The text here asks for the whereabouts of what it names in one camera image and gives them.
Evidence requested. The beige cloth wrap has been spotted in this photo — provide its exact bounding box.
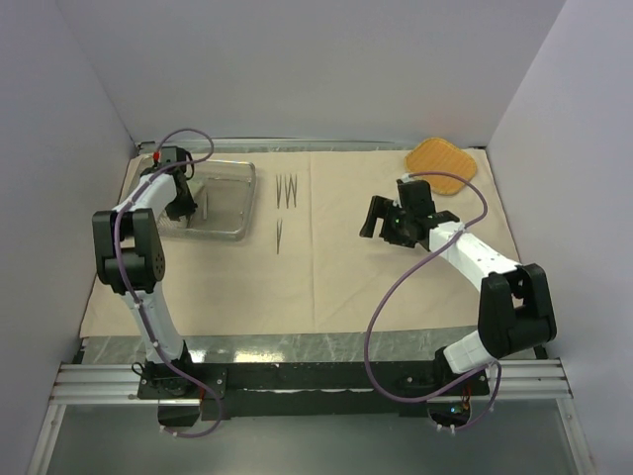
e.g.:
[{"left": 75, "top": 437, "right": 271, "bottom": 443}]
[{"left": 78, "top": 147, "right": 520, "bottom": 337}]

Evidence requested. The gauze packet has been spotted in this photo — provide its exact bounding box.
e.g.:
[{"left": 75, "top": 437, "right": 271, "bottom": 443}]
[{"left": 188, "top": 179, "right": 205, "bottom": 197}]

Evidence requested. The aluminium front frame rail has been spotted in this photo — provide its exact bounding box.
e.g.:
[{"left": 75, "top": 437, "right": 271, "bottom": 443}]
[{"left": 48, "top": 364, "right": 198, "bottom": 406}]

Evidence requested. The steel mesh instrument tray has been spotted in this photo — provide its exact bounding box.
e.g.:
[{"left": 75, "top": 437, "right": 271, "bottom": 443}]
[{"left": 157, "top": 160, "right": 257, "bottom": 241}]

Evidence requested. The orange woven bamboo tray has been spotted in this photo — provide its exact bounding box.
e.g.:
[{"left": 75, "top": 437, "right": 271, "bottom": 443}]
[{"left": 405, "top": 138, "right": 478, "bottom": 196}]

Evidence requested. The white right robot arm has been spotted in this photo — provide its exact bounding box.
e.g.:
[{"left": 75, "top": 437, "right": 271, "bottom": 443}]
[{"left": 359, "top": 172, "right": 557, "bottom": 394}]

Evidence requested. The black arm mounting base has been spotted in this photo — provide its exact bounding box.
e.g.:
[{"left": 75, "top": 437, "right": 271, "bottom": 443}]
[{"left": 136, "top": 360, "right": 491, "bottom": 429}]

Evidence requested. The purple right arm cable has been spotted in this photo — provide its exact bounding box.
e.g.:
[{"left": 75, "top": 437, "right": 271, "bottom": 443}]
[{"left": 364, "top": 170, "right": 503, "bottom": 431}]

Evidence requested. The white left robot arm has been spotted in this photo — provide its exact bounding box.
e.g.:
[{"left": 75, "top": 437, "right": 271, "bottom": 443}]
[{"left": 92, "top": 146, "right": 198, "bottom": 398}]

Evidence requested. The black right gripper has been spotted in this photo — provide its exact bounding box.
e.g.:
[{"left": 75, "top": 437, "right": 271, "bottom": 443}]
[{"left": 360, "top": 195, "right": 415, "bottom": 249}]

